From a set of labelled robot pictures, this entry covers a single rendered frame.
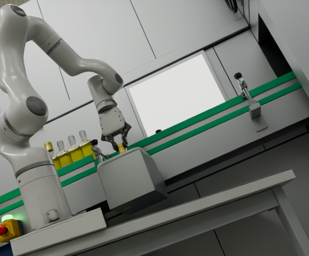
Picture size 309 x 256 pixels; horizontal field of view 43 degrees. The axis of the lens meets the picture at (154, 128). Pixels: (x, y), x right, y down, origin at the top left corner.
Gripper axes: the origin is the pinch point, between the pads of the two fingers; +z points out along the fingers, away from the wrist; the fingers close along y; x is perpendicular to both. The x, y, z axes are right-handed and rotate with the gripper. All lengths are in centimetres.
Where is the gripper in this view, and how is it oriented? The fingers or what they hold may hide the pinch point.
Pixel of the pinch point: (120, 144)
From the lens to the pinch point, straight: 158.0
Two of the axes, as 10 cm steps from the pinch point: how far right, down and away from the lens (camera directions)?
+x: -2.7, -2.7, -9.2
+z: 3.5, 8.6, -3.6
